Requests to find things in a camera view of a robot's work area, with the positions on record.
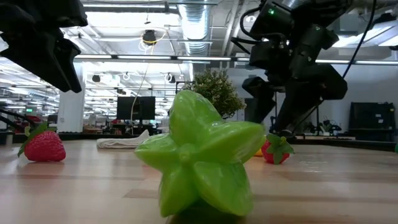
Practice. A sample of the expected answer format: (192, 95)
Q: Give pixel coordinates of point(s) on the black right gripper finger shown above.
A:
(262, 96)
(292, 112)

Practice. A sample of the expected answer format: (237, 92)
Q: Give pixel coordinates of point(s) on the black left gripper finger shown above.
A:
(40, 56)

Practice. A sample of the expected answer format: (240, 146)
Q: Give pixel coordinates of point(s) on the red toy strawberry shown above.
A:
(45, 149)
(272, 155)

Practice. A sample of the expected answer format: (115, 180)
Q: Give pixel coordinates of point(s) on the yellow toy banana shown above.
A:
(259, 153)

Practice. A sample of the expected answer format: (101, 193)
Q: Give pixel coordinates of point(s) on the green toy starfruit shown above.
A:
(202, 155)

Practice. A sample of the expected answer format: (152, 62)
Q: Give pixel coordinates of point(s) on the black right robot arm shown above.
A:
(280, 21)

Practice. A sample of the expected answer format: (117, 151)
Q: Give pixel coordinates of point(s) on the small green potted plant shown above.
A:
(217, 90)

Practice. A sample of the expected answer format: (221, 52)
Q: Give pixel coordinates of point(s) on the white building pillar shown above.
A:
(71, 102)

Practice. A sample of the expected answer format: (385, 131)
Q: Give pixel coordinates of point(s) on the black background cabinet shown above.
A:
(371, 121)

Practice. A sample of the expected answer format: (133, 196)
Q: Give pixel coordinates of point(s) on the black background monitor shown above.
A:
(127, 108)

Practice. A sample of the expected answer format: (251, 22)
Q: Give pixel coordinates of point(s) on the rig light bar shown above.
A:
(146, 57)

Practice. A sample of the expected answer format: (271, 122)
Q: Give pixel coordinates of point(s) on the white folded cloth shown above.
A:
(121, 143)

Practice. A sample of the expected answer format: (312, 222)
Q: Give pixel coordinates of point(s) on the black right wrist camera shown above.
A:
(264, 54)

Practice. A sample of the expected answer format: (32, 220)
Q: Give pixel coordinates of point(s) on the black aluminium table frame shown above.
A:
(77, 136)

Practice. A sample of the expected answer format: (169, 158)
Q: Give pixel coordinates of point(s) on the silver ventilation duct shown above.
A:
(195, 25)

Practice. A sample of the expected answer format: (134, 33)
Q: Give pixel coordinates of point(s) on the black overhead camera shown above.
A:
(149, 37)

